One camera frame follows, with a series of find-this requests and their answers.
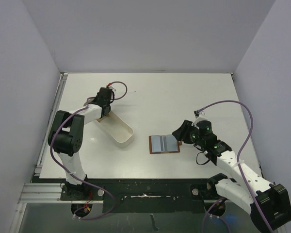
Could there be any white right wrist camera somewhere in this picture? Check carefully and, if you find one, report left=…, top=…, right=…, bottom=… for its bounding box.
left=192, top=110, right=208, bottom=126

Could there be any aluminium left side rail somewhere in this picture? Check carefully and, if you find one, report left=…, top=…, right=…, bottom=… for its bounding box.
left=33, top=72, right=68, bottom=176

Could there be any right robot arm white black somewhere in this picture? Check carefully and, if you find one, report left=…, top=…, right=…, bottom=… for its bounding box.
left=172, top=120, right=291, bottom=233

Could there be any aluminium front rail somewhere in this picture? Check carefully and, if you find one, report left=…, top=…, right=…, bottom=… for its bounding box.
left=17, top=182, right=281, bottom=204

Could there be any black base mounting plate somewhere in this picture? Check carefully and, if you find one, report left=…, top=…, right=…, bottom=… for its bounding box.
left=32, top=177, right=220, bottom=214

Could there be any brown leather card holder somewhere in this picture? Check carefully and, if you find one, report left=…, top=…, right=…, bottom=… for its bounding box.
left=149, top=134, right=182, bottom=154

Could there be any white oblong plastic tray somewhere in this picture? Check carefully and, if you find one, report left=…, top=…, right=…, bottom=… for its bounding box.
left=94, top=111, right=134, bottom=148

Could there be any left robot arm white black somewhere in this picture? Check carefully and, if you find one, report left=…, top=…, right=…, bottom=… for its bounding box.
left=48, top=87, right=114, bottom=200

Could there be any aluminium rail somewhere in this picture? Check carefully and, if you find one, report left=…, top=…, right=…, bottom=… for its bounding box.
left=33, top=72, right=68, bottom=176
left=17, top=182, right=281, bottom=204

